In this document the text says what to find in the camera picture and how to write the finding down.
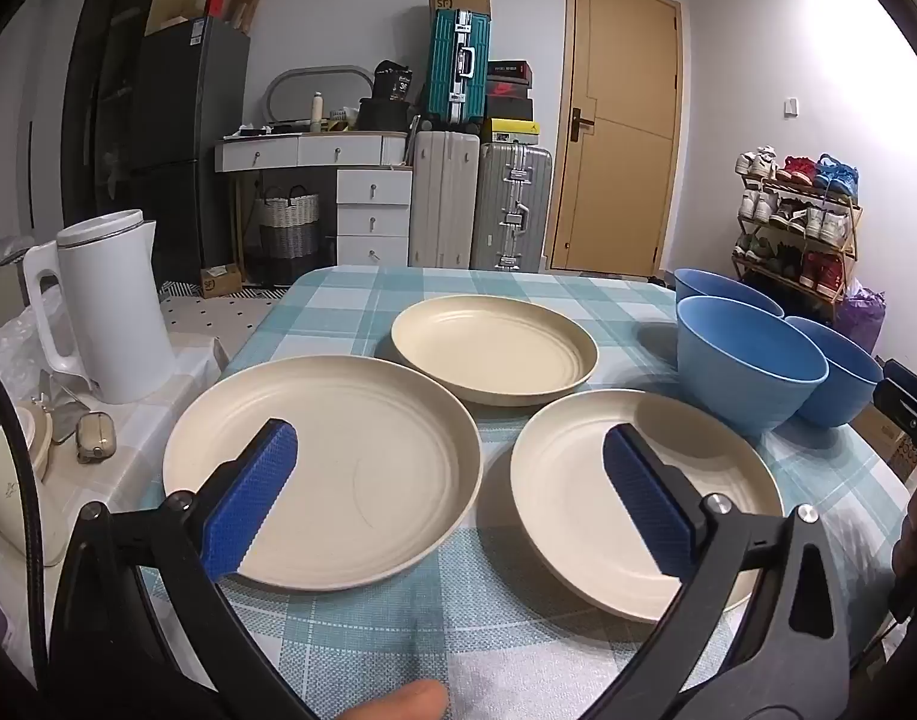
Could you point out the small cardboard box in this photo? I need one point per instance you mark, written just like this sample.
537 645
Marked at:
220 283

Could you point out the teal checked tablecloth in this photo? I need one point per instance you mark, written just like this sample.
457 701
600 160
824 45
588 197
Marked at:
458 637

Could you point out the flat cardboard pieces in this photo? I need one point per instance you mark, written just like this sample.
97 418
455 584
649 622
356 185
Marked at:
233 4

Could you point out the cardboard box with yellow tape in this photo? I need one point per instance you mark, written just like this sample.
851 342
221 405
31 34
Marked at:
886 439

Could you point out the white bottle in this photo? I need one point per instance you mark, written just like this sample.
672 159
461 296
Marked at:
317 111

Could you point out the cream plate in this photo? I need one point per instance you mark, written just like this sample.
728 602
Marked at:
571 480
488 341
368 450

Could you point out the white electric kettle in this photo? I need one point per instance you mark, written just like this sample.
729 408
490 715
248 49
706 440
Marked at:
110 315

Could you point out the white drawer unit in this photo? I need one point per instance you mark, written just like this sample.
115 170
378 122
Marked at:
372 221

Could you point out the dotted rug with striped border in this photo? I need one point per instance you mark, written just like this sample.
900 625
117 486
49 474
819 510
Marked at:
226 309

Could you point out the beige earbuds case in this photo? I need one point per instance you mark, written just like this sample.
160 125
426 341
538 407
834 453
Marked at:
95 436

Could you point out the oval mirror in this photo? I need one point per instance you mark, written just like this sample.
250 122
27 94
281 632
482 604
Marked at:
293 94

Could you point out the red and black shoe box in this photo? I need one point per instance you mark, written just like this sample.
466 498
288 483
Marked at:
509 90

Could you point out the purple bag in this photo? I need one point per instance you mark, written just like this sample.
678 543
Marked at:
863 315

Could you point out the yellow and black shoe box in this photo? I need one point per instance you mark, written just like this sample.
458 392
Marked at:
512 131

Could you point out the white dressing table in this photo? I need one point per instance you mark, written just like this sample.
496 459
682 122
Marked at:
278 154

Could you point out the person's left hand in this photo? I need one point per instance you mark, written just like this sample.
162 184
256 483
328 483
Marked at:
402 703

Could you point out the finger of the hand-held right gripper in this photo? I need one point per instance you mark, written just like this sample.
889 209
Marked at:
905 412
912 381

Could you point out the wooden door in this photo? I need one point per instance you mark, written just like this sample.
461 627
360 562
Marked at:
616 187

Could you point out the black bag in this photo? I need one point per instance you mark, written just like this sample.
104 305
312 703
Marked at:
383 116

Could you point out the blue bowl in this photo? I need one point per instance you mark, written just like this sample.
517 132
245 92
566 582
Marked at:
721 286
736 382
848 382

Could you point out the black printed packet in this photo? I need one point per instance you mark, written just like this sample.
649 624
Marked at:
392 81

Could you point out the beige suitcase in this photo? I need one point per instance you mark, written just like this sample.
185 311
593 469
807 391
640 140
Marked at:
443 202

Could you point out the white lace table cover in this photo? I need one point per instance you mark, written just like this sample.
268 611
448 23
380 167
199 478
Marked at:
188 367

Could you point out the silver suitcase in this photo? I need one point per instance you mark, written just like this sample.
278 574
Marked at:
511 202

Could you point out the black refrigerator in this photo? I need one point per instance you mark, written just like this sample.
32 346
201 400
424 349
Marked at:
181 150

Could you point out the plain black shoe box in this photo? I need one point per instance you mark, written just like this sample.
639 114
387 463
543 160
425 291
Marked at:
509 109

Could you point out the teal suitcase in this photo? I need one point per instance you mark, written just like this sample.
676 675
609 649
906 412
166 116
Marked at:
447 90

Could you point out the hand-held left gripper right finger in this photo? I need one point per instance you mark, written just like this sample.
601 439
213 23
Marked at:
646 499

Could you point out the shoe rack with shoes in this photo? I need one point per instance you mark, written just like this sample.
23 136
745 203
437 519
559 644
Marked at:
796 217

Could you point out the cream appliance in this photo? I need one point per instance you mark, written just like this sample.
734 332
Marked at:
8 495

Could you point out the wooden shoe rack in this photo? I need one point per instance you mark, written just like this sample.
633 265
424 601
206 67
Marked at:
852 236

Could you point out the woven laundry basket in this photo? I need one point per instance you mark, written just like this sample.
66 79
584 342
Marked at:
287 232

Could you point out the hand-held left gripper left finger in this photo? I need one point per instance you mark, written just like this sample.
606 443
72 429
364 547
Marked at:
252 495

